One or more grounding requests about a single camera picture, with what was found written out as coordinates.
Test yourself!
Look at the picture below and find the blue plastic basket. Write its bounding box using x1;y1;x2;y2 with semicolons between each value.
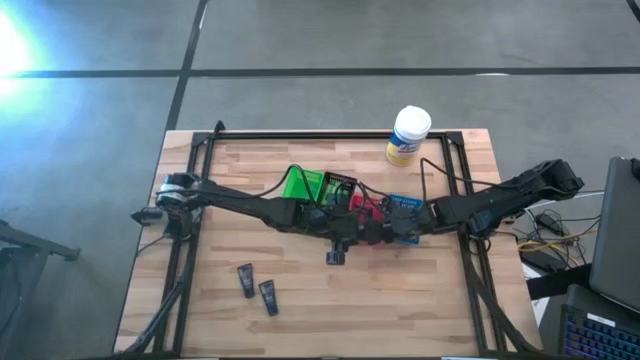
386;193;426;247

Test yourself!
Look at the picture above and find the red plastic basket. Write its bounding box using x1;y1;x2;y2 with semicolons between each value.
348;193;388;222

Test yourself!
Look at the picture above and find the black plastic basket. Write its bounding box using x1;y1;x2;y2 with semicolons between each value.
319;170;359;212

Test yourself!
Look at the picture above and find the green plastic basket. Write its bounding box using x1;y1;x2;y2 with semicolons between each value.
280;165;326;203

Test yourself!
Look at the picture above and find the Lysol wipes canister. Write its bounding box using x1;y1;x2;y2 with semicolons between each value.
385;104;433;168

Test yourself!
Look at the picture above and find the black power adapter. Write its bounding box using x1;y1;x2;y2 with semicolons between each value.
535;211;566;237

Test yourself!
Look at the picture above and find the grey laptop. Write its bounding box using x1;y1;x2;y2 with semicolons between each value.
588;155;640;315

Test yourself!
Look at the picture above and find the backlit keyboard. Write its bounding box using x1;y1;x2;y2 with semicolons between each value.
558;283;640;360

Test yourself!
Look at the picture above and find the black floor stand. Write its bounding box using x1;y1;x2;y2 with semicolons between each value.
0;218;83;360

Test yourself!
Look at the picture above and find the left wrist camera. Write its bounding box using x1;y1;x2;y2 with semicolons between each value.
325;239;348;267

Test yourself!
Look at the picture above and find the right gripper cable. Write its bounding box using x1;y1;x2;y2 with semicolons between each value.
418;156;502;204

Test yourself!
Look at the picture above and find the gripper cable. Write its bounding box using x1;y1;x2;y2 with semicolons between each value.
249;163;322;207
418;156;502;204

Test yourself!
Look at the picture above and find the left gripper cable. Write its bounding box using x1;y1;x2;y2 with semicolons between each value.
249;163;322;207

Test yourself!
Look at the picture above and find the black aluminium table frame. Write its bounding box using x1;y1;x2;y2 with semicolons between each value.
119;119;540;359

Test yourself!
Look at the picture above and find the yellow cable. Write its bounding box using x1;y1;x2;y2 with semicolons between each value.
516;228;602;254

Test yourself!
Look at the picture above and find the white cable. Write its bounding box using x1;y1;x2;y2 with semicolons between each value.
527;190;607;212

